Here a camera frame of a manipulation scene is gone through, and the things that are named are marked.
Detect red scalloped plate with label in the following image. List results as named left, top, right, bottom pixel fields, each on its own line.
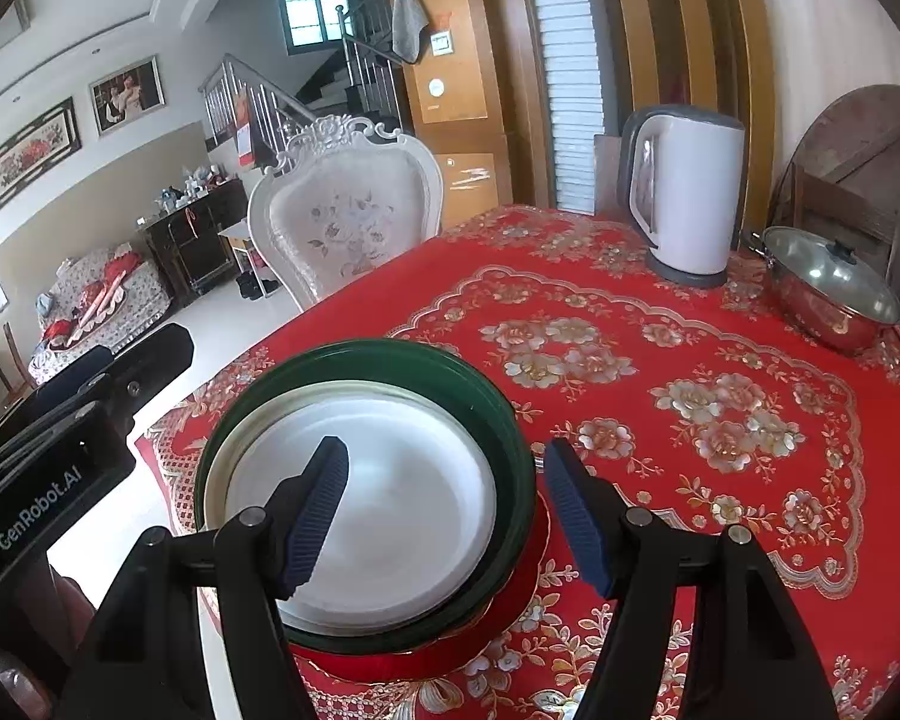
left=289, top=491, right=554, bottom=685

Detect white electric kettle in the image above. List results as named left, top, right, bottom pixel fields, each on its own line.
left=616, top=105, right=747, bottom=290

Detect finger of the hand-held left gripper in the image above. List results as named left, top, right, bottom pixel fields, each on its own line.
left=82, top=322, right=196, bottom=436
left=15, top=347, right=117, bottom=428

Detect red paper poster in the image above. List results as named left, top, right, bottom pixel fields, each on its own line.
left=231, top=94, right=257, bottom=170

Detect framed photo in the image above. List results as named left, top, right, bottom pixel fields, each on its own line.
left=88, top=54, right=166, bottom=137

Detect framed flower painting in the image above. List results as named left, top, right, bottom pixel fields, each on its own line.
left=0, top=96, right=83, bottom=217

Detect staircase with metal railing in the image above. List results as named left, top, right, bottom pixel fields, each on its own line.
left=199, top=4, right=413, bottom=166

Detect dark wooden cabinet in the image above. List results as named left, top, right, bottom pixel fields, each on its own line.
left=136, top=178, right=250, bottom=297

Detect small white stool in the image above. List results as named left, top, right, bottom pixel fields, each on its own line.
left=217, top=219, right=271, bottom=293

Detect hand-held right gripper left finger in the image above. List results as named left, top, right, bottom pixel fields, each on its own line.
left=64, top=435, right=350, bottom=720

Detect round wooden tabletop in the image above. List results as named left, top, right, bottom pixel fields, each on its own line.
left=776, top=84, right=900, bottom=308

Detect wooden door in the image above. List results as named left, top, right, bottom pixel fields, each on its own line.
left=379, top=0, right=511, bottom=211

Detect grey hanging bag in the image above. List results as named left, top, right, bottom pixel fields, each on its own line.
left=390, top=0, right=430, bottom=67

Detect floral covered sofa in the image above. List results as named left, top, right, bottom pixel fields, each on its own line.
left=28, top=244, right=173, bottom=387

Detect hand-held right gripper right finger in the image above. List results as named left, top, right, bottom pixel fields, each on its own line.
left=544, top=437, right=845, bottom=720

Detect stainless steel pot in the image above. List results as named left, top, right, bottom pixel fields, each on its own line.
left=742, top=225, right=900, bottom=357

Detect white carved chair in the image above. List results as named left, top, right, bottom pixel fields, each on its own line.
left=247, top=114, right=445, bottom=310

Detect glass pot lid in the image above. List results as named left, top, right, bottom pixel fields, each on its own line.
left=763, top=226, right=900, bottom=327

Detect white window blinds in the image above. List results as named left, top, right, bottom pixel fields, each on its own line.
left=523, top=0, right=605, bottom=215

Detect green framed window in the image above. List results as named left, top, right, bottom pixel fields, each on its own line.
left=274, top=0, right=361, bottom=53

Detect brown wooden chair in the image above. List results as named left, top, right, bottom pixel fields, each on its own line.
left=791, top=161, right=900, bottom=278

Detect small white foam bowl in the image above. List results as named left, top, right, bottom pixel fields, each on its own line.
left=225, top=399, right=496, bottom=635

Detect red floral tablecloth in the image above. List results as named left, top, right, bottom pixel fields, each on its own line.
left=135, top=202, right=900, bottom=720

